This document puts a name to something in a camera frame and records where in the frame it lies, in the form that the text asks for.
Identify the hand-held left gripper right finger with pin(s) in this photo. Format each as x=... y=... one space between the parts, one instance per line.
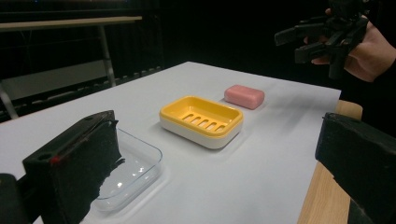
x=361 y=158

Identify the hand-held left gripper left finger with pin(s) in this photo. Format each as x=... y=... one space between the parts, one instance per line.
x=74 y=161

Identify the pink soap bar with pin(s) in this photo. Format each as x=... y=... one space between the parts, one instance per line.
x=244 y=96

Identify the yellow and white soap dish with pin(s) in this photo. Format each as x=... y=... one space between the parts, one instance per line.
x=201 y=121

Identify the clear plastic tray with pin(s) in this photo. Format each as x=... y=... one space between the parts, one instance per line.
x=134 y=174

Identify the white table sheet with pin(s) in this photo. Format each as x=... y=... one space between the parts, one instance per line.
x=255 y=161

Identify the metal-legged table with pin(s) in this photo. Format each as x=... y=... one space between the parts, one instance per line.
x=71 y=22

